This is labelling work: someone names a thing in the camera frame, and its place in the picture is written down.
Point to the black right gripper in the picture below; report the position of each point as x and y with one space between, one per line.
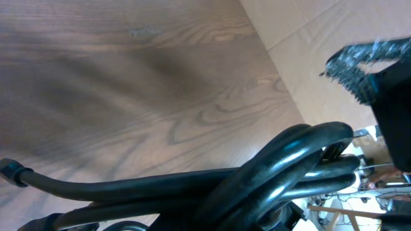
378 74

